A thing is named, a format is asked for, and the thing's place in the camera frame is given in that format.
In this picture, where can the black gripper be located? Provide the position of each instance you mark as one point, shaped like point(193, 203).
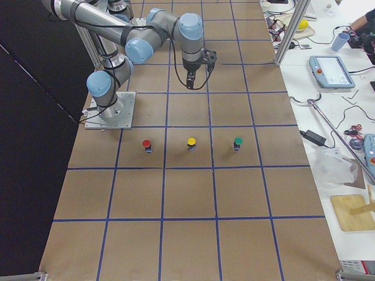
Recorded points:
point(191, 69)

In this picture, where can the yellow push button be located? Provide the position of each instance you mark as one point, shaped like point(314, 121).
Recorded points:
point(191, 143)

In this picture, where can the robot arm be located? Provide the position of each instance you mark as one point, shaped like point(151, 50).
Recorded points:
point(115, 43)

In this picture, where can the red push button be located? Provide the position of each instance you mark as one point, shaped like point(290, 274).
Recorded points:
point(147, 144)

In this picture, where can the metal rod with hook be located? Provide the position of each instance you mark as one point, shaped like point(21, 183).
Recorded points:
point(313, 103)

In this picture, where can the yellow ball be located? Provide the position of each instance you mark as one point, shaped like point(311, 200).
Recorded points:
point(304, 24)

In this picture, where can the black power adapter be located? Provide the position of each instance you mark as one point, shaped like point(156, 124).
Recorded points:
point(314, 137)

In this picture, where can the blue teach pendant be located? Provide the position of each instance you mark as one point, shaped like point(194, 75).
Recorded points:
point(369, 148)
point(331, 72)

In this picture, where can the light blue plastic cup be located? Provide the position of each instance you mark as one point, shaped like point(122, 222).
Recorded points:
point(340, 40)

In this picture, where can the clear plastic bag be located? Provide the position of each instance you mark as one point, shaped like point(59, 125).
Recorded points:
point(330, 167)

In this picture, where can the wooden cutting board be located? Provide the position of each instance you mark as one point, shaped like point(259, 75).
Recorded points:
point(353, 213)

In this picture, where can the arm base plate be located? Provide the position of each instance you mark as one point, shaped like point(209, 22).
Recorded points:
point(118, 116)

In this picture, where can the aluminium frame post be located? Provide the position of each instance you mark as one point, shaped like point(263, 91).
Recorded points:
point(298, 14)

